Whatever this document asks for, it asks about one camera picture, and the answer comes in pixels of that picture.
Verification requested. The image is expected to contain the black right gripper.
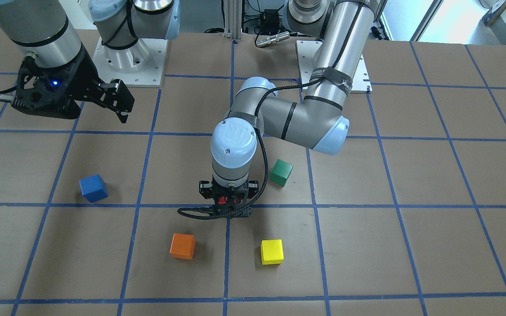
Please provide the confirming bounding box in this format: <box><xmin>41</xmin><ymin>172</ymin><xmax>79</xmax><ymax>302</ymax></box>
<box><xmin>11</xmin><ymin>46</ymin><xmax>135</xmax><ymax>124</ymax></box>

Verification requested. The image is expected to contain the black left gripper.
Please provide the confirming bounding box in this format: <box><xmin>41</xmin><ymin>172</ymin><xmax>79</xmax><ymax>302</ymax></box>
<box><xmin>199</xmin><ymin>180</ymin><xmax>259</xmax><ymax>218</ymax></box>

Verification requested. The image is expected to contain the red wooden cube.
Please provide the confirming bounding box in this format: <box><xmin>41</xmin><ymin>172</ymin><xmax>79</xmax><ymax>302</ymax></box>
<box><xmin>217</xmin><ymin>196</ymin><xmax>238</xmax><ymax>207</ymax></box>

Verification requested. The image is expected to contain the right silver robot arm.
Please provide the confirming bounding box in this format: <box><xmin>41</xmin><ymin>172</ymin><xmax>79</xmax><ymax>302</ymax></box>
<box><xmin>0</xmin><ymin>0</ymin><xmax>180</xmax><ymax>124</ymax></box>

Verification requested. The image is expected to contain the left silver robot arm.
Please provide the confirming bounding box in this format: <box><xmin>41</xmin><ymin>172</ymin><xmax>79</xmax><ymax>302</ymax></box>
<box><xmin>177</xmin><ymin>0</ymin><xmax>384</xmax><ymax>220</ymax></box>

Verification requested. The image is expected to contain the green wooden cube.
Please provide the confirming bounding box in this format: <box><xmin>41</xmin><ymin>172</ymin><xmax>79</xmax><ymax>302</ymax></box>
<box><xmin>269</xmin><ymin>159</ymin><xmax>293</xmax><ymax>187</ymax></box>

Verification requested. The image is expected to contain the orange wooden cube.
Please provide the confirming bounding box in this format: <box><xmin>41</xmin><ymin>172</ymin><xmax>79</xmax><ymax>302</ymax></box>
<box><xmin>169</xmin><ymin>233</ymin><xmax>195</xmax><ymax>260</ymax></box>

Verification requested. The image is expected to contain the yellow wooden cube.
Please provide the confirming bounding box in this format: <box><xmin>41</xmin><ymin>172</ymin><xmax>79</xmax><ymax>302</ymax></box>
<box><xmin>260</xmin><ymin>239</ymin><xmax>284</xmax><ymax>265</ymax></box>

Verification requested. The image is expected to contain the blue wooden cube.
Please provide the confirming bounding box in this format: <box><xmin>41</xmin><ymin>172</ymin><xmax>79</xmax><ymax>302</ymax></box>
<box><xmin>79</xmin><ymin>174</ymin><xmax>108</xmax><ymax>203</ymax></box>

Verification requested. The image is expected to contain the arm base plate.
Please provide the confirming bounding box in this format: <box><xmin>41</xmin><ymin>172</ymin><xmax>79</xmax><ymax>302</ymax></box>
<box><xmin>92</xmin><ymin>39</ymin><xmax>170</xmax><ymax>88</ymax></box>
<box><xmin>295</xmin><ymin>39</ymin><xmax>372</xmax><ymax>94</ymax></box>

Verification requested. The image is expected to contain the aluminium frame post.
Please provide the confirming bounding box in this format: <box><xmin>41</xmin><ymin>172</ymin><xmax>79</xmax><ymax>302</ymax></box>
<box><xmin>221</xmin><ymin>0</ymin><xmax>244</xmax><ymax>42</ymax></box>

